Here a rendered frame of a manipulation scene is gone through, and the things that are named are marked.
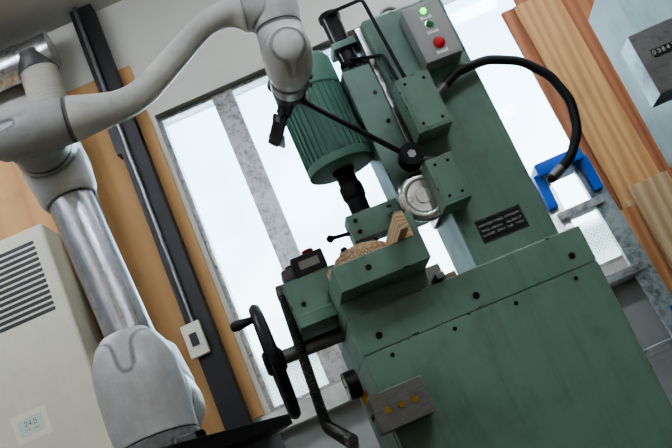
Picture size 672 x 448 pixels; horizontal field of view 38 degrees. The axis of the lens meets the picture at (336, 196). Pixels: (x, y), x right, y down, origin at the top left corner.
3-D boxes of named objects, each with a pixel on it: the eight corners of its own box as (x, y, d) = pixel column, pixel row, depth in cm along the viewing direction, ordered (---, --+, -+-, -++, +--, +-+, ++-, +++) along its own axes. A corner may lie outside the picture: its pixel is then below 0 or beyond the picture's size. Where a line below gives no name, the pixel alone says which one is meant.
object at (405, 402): (378, 438, 208) (363, 402, 210) (431, 415, 209) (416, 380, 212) (381, 434, 200) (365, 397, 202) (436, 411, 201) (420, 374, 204)
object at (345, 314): (340, 351, 255) (334, 337, 256) (414, 321, 258) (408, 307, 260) (346, 320, 217) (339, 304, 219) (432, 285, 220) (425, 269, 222)
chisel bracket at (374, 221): (356, 255, 247) (343, 225, 249) (407, 234, 249) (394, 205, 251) (358, 247, 240) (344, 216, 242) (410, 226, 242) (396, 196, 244)
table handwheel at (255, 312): (294, 440, 222) (276, 401, 250) (375, 406, 225) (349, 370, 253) (250, 324, 217) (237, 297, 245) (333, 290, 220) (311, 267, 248)
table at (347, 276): (301, 357, 264) (292, 336, 265) (404, 314, 268) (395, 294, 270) (300, 309, 206) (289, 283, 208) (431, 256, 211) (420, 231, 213)
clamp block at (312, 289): (296, 330, 243) (282, 297, 245) (346, 310, 245) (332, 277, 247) (295, 318, 229) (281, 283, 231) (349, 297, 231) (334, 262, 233)
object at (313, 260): (286, 294, 244) (278, 274, 246) (327, 278, 246) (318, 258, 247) (285, 282, 232) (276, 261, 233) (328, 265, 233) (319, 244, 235)
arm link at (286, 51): (319, 88, 213) (303, 36, 217) (320, 56, 198) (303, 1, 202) (271, 100, 212) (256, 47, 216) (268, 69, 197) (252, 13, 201)
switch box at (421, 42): (424, 74, 247) (398, 21, 252) (460, 60, 249) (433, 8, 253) (427, 63, 241) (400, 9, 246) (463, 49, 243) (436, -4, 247)
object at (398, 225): (380, 294, 260) (374, 280, 262) (386, 291, 261) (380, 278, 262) (400, 229, 204) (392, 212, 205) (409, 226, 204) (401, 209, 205)
